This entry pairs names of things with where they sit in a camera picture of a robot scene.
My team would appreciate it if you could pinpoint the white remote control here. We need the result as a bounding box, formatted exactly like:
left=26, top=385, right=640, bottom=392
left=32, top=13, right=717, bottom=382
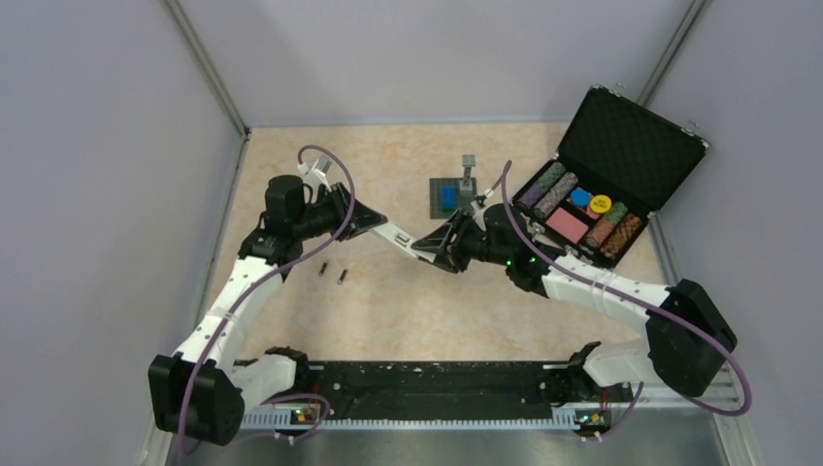
left=370, top=221, right=436, bottom=264

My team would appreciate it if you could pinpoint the pink card deck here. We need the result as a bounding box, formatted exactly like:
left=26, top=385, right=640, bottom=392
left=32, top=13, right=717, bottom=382
left=545, top=208, right=590, bottom=244

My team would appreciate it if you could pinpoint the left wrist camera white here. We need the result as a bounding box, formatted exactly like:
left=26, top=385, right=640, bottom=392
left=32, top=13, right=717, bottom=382
left=298, top=155, right=334, bottom=193

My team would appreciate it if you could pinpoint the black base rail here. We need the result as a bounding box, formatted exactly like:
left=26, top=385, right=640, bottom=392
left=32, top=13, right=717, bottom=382
left=256, top=359, right=618, bottom=426

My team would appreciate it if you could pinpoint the yellow dealer button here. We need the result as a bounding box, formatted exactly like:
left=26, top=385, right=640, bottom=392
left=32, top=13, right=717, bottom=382
left=588, top=194, right=612, bottom=216

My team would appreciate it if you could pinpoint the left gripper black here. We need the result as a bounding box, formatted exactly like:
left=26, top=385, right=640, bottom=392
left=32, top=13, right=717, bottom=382
left=293, top=182, right=387, bottom=241

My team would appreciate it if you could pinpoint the blue lego brick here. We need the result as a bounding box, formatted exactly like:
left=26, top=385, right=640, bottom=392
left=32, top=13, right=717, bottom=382
left=440, top=185, right=458, bottom=212

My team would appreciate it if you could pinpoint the black poker chip case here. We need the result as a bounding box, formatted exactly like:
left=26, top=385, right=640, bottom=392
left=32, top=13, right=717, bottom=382
left=510, top=85, right=709, bottom=269

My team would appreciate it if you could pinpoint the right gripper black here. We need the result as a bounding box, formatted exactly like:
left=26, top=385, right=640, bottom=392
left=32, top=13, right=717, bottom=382
left=413, top=210, right=512, bottom=273

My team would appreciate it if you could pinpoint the blue round chip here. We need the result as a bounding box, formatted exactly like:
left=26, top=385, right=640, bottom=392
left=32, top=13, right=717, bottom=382
left=570, top=188, right=592, bottom=208

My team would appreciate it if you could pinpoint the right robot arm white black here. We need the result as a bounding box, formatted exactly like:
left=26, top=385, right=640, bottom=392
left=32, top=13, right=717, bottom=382
left=411, top=204, right=738, bottom=400

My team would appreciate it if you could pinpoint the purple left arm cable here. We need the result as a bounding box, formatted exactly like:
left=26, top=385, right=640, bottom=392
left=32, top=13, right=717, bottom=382
left=175, top=145, right=357, bottom=459

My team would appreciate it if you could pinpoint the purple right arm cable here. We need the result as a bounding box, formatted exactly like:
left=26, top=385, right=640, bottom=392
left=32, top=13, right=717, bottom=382
left=488, top=159, right=753, bottom=418

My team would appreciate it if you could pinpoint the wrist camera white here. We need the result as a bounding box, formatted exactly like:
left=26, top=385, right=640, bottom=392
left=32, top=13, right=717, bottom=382
left=298, top=155, right=334, bottom=193
left=469, top=188, right=495, bottom=223

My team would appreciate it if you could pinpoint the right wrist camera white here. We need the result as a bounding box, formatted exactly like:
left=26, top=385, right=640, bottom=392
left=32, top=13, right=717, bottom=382
left=469, top=188, right=495, bottom=223

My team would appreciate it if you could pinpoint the grey lego tower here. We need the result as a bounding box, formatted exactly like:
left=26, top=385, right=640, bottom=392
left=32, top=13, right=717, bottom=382
left=458, top=153, right=477, bottom=200

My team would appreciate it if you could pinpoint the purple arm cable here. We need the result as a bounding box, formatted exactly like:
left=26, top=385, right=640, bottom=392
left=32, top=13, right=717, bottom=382
left=488, top=159, right=753, bottom=418
left=175, top=145, right=357, bottom=459

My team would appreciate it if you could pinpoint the grey lego baseplate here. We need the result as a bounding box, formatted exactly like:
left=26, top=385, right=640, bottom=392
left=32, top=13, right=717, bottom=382
left=429, top=178, right=461, bottom=219

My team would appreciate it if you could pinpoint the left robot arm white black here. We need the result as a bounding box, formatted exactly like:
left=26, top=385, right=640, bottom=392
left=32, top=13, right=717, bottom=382
left=148, top=175, right=388, bottom=446

